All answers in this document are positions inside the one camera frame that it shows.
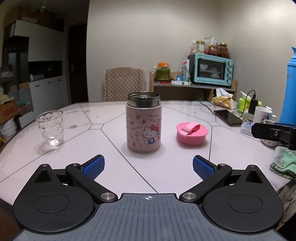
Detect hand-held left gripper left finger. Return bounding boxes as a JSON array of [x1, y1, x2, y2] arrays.
[[31, 155, 117, 205]]

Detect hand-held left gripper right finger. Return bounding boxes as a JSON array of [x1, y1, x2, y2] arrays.
[[179, 155, 269, 205]]

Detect pink bottle cap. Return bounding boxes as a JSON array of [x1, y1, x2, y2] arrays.
[[176, 122, 209, 146]]

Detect pink cartoon thermos bottle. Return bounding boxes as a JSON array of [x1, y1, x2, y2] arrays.
[[126, 92, 162, 153]]

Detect white mug with figures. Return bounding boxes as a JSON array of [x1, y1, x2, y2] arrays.
[[261, 120, 281, 147]]

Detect clear plastic box blue label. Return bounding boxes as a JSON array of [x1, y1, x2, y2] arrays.
[[240, 120, 255, 135]]

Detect black charger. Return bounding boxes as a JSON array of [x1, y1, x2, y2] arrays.
[[248, 98, 259, 114]]

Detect green towel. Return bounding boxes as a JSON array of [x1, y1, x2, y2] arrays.
[[271, 146, 296, 180]]

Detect blue thermos jug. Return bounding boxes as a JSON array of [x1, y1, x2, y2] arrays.
[[279, 46, 296, 124]]

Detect green tissue box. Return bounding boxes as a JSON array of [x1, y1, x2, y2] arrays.
[[238, 91, 262, 113]]

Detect black smartphone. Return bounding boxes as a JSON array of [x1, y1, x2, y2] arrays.
[[213, 109, 243, 126]]

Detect yellow tissue pack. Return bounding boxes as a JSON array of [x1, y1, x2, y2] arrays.
[[212, 88, 237, 110]]

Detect clear dimpled glass cup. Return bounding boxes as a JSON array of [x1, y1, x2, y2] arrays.
[[35, 110, 64, 149]]

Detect wooden side shelf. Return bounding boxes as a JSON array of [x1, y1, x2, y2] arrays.
[[149, 71, 238, 102]]

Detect teal toaster oven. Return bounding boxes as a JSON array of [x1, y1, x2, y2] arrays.
[[188, 53, 234, 87]]

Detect chair with quilted cover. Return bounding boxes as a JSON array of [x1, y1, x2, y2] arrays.
[[103, 67, 146, 102]]

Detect tall jar red contents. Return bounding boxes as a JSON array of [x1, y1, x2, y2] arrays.
[[218, 43, 229, 58]]

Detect stack of white plates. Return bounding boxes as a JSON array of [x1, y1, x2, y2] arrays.
[[0, 118, 18, 142]]

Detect small jar red contents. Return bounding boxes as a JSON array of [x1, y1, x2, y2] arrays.
[[205, 45, 219, 56]]

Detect green and white package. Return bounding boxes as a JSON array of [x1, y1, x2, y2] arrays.
[[181, 59, 191, 81]]

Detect cardboard box red label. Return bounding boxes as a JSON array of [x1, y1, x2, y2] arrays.
[[0, 98, 19, 124]]

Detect pickle jar with orange lid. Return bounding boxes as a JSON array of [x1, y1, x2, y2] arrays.
[[155, 62, 171, 81]]

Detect dark door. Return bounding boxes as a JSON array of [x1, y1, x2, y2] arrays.
[[68, 22, 89, 103]]

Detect gold lid jar pale contents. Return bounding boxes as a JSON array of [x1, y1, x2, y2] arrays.
[[190, 41, 206, 55]]

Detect straw hat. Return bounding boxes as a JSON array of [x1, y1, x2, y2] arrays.
[[0, 95, 15, 105]]

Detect hanging grey bag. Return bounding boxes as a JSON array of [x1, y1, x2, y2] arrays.
[[0, 54, 14, 79]]

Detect brown cardboard boxes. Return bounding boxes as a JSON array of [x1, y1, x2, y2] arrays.
[[3, 7, 65, 32]]

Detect black cable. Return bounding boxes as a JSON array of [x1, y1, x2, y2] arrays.
[[199, 90, 257, 116]]

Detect white and black wall cabinet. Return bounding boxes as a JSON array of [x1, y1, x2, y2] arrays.
[[2, 20, 68, 130]]

